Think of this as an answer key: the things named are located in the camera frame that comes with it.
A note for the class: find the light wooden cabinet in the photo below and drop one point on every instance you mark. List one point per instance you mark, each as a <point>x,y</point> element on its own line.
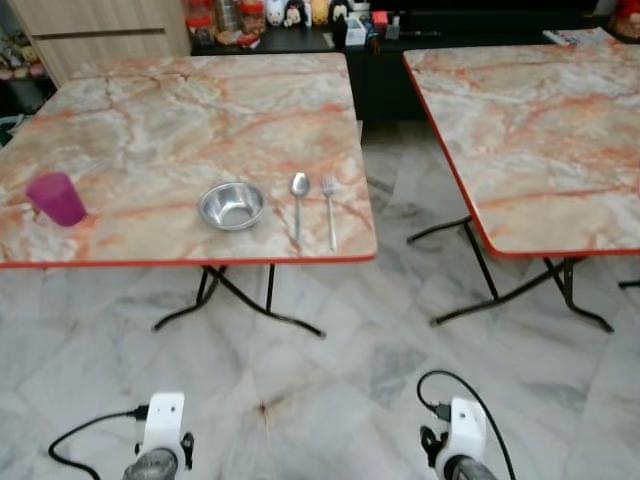
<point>100,35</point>

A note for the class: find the white blue box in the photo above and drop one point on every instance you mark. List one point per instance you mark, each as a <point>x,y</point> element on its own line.
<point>356,33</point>

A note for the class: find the tall red-lidded jar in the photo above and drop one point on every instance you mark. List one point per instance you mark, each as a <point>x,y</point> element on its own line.
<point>200,20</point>

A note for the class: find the white toy figurine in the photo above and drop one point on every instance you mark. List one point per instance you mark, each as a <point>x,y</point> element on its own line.
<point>275,12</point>

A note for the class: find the black white mouse figurine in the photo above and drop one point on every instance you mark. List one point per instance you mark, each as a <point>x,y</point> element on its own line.
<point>295,13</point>

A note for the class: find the printed magazine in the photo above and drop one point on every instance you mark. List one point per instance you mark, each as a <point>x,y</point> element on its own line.
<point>577,37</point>

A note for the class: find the marble folding table red edge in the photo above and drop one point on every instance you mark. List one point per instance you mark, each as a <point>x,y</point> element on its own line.
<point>180,130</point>
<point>540,140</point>

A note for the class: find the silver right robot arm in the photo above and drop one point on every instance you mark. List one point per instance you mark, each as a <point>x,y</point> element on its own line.
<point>472,471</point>

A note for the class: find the steel spoon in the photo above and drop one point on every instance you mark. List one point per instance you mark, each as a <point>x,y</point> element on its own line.
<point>299,185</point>

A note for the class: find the yellow toy figurine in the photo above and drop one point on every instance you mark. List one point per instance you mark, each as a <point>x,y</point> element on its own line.
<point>318,11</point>

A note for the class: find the black sideboard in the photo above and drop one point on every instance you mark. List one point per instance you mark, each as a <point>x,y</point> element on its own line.
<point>440,50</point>

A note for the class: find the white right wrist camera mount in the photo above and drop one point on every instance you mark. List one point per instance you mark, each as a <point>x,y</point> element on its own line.
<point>466,430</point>

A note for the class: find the steel fork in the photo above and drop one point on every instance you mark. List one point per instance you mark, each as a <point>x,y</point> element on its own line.
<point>329,190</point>

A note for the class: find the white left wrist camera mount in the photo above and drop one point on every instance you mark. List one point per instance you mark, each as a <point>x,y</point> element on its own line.
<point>162,425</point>

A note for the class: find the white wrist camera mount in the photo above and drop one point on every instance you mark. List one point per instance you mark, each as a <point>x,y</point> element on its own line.
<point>162,425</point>
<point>466,430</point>

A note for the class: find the small red-lidded jar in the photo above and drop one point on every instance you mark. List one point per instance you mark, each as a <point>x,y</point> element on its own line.
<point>250,16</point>

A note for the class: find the small steel bowl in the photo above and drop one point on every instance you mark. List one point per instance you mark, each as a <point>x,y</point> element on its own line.
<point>232,206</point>

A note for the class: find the red plush toy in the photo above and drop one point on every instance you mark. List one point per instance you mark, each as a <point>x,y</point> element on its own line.
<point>626,20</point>

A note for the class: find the black toy figurine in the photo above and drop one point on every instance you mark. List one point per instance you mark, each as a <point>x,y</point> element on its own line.
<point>340,11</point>

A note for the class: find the purple plastic cup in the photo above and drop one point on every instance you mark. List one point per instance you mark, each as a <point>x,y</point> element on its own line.
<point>57,199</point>

